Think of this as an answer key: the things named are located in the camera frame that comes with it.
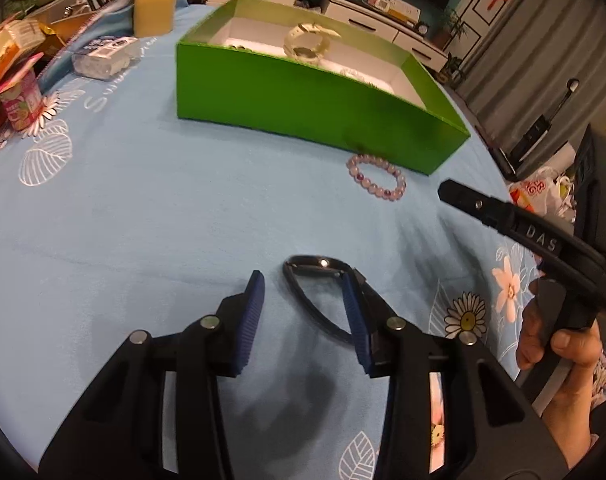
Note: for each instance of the black floor appliance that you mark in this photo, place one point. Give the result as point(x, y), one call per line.
point(538, 132)

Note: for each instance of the blue floral tablecloth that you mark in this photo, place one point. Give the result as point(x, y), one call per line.
point(158, 210)

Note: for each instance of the white wristwatch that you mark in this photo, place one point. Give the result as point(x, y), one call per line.
point(295, 40)

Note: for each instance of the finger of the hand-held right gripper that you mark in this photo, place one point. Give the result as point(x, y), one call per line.
point(473, 205)

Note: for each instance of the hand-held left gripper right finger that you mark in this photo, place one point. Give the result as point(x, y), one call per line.
point(355, 320)

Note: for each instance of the small black desk clock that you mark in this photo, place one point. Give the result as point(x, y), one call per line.
point(423, 29)

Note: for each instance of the tall potted plant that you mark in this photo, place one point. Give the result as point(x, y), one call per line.
point(453, 22)

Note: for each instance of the pink drink cup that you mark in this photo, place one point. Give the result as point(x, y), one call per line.
point(23, 102)

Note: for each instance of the small potted plant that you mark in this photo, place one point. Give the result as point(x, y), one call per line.
point(450, 67)

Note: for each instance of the black wristwatch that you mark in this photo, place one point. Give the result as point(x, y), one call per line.
point(308, 262)

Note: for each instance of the small white plastic box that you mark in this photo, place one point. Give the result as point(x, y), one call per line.
point(105, 55)

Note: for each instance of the flat yellow box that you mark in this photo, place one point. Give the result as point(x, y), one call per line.
point(403, 7)

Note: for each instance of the white tv cabinet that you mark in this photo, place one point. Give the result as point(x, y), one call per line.
point(343, 10)

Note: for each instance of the snack packet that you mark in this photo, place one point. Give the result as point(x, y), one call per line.
point(8, 45)

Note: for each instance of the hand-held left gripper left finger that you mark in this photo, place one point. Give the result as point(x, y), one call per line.
point(248, 320)

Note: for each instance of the red and white plastic bag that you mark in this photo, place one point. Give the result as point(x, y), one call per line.
point(538, 190)

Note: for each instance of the small white device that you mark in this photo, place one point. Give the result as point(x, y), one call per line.
point(378, 2)

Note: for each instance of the person's right hand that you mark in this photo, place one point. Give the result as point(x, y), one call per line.
point(578, 355)

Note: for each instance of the green cardboard box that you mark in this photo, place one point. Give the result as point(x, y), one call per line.
point(283, 95)

